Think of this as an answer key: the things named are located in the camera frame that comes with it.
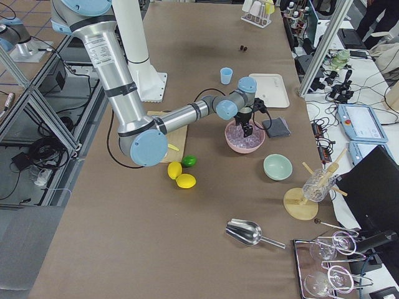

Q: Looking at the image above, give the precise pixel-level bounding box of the yellow plastic knife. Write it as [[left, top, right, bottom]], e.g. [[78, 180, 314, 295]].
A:
[[168, 143, 180, 151]]

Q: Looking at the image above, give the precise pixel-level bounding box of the yellow lemon near board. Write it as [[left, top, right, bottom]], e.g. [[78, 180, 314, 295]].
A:
[[167, 161, 183, 180]]

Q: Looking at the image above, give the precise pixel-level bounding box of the mint green bowl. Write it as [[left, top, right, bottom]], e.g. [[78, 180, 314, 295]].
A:
[[263, 154, 293, 181]]

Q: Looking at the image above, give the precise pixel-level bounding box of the cream rabbit tray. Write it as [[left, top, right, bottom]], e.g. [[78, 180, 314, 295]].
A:
[[249, 74, 290, 108]]

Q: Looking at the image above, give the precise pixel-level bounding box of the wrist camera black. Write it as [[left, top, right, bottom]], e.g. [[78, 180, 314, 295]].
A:
[[252, 98, 268, 113]]

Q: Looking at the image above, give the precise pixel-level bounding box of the wooden cup tree stand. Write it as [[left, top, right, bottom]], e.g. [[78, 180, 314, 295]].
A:
[[283, 148, 347, 221]]

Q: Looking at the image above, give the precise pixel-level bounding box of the pink bowl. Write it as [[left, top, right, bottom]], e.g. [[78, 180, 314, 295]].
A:
[[224, 120, 266, 154]]

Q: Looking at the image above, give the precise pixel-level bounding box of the aluminium frame post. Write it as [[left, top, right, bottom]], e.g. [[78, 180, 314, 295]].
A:
[[298, 0, 353, 98]]

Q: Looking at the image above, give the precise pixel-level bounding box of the green lime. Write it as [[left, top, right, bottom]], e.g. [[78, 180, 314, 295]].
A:
[[181, 155, 197, 168]]

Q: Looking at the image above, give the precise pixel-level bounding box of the yellow lemon outer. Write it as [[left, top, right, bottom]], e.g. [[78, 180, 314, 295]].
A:
[[175, 173, 196, 189]]

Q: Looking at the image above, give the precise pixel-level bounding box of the metal ice scoop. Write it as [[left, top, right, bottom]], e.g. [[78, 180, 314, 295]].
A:
[[226, 219, 286, 249]]

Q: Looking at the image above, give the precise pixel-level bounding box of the teach pendant tablet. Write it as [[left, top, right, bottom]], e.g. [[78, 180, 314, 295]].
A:
[[337, 104, 388, 143]]

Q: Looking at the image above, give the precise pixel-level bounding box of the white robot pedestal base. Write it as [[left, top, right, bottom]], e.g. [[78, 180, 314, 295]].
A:
[[112, 0, 168, 103]]

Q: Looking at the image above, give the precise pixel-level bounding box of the pile of clear ice cubes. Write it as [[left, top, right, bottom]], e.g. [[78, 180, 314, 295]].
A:
[[226, 123, 264, 149]]

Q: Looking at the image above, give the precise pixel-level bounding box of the light blue cup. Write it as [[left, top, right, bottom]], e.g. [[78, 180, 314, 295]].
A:
[[220, 67, 233, 85]]

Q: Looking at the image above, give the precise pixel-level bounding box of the clear textured glass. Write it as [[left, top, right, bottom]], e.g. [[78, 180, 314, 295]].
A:
[[302, 169, 337, 202]]

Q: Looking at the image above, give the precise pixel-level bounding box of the wine glass rack tray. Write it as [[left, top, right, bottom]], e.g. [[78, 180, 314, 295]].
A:
[[293, 229, 373, 298]]

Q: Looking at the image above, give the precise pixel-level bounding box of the grey folded cloth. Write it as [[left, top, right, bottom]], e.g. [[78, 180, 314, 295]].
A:
[[262, 117, 291, 138]]

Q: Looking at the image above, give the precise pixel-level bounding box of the bamboo cutting board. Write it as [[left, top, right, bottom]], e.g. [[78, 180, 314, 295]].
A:
[[161, 126, 188, 163]]

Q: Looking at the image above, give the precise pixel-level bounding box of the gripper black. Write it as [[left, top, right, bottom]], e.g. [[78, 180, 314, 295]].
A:
[[234, 107, 252, 137]]

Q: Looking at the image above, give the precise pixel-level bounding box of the wire cup rack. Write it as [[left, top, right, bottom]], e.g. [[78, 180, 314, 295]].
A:
[[241, 0, 275, 29]]

